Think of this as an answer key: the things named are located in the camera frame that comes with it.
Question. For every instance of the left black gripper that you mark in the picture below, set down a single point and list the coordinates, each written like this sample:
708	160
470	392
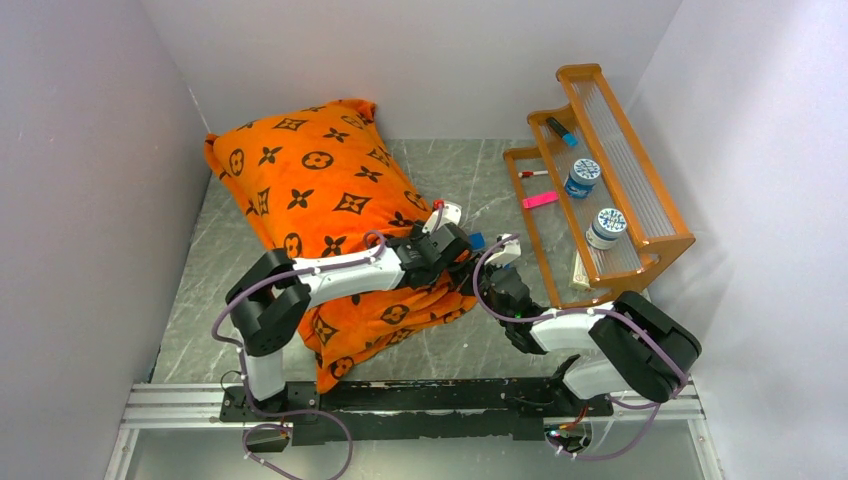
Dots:
416	233

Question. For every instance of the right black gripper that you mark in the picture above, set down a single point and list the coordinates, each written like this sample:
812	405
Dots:
489	268

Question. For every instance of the orange wooden rack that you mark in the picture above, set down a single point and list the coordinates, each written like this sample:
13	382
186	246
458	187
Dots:
657	234

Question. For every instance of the orange patterned pillowcase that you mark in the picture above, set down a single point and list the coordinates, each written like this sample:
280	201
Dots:
319	183

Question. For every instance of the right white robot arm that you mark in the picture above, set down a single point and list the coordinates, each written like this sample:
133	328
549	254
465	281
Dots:
626	344

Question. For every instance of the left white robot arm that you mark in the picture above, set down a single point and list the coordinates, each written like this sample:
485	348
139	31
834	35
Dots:
268	303

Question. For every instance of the blue block near pillow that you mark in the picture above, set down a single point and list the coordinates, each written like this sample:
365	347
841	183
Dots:
477	241

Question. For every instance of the white box under rack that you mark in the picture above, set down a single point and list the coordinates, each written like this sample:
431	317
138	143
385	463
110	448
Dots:
579	279

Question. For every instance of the red white pen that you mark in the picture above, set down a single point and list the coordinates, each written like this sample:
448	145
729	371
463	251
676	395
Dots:
533	173

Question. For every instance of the blue white round jar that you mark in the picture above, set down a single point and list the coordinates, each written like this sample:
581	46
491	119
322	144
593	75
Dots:
584	174

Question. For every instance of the black marker blue cap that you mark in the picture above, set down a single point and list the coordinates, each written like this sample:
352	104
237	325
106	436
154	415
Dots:
560	130

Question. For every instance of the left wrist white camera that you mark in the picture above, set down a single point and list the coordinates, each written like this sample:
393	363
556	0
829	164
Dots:
444	212

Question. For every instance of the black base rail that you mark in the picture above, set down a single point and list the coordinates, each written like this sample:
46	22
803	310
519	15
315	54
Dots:
521	408

